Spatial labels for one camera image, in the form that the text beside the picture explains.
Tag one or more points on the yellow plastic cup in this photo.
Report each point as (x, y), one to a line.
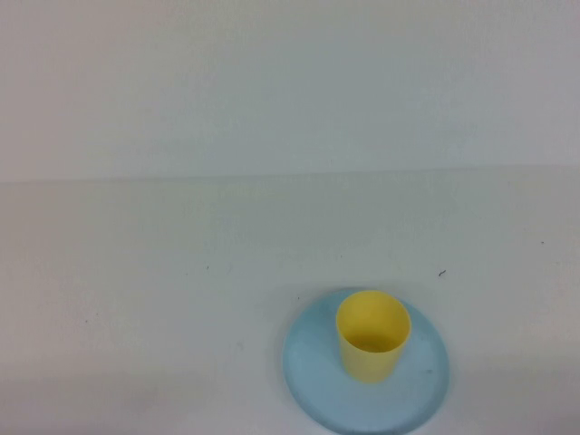
(367, 362)

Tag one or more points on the light blue round plate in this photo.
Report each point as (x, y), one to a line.
(408, 399)

